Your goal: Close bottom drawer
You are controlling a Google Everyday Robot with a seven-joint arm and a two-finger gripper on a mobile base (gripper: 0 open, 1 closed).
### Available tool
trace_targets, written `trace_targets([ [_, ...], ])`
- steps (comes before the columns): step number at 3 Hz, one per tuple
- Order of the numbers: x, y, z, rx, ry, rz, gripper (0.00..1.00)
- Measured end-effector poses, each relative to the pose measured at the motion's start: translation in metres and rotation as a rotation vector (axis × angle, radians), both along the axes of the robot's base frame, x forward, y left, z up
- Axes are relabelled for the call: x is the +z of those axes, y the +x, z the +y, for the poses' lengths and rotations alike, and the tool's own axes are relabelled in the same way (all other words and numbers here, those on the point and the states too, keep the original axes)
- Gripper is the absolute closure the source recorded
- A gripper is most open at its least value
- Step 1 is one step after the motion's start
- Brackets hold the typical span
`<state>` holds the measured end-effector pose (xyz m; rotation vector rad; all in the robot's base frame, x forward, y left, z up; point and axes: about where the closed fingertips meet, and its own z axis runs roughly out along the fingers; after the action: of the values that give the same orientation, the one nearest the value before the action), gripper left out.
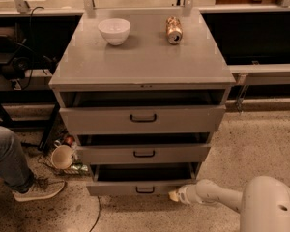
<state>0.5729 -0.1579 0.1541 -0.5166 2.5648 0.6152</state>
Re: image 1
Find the gold soda can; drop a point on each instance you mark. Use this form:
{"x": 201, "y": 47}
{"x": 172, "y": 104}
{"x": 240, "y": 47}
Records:
{"x": 174, "y": 31}

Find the white ceramic bowl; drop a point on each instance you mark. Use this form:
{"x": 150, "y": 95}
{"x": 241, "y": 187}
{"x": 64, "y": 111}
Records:
{"x": 114, "y": 30}

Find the grey bottom drawer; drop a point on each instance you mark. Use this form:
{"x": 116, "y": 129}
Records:
{"x": 141, "y": 179}

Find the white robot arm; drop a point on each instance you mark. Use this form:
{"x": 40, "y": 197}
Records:
{"x": 263, "y": 205}

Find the grey middle drawer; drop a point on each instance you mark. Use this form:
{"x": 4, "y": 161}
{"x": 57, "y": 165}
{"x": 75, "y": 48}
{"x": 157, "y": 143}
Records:
{"x": 144, "y": 148}

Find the black machine on left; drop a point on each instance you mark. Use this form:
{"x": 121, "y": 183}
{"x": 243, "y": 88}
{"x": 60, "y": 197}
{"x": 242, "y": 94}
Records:
{"x": 17, "y": 60}

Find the grey drawer cabinet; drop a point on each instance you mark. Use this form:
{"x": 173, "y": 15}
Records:
{"x": 145, "y": 61}

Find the cream mug on floor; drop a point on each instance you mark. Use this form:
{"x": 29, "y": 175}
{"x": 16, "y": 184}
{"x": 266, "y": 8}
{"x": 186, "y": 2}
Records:
{"x": 62, "y": 157}

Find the person's leg in jeans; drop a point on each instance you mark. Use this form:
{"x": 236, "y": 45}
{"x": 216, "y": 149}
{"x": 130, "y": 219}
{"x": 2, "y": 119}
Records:
{"x": 14, "y": 169}

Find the grey top drawer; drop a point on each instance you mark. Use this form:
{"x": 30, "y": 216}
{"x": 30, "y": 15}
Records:
{"x": 140, "y": 112}

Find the grey sneaker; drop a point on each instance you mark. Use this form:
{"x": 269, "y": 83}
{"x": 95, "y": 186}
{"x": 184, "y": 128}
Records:
{"x": 42, "y": 188}

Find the red brown cup on floor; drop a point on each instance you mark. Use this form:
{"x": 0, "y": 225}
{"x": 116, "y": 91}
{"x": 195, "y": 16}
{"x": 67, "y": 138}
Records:
{"x": 69, "y": 140}

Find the grey drawer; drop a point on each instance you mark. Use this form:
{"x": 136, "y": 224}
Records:
{"x": 140, "y": 112}
{"x": 141, "y": 179}
{"x": 144, "y": 148}

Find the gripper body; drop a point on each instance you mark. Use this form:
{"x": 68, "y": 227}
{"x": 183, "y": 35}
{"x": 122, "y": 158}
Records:
{"x": 185, "y": 194}

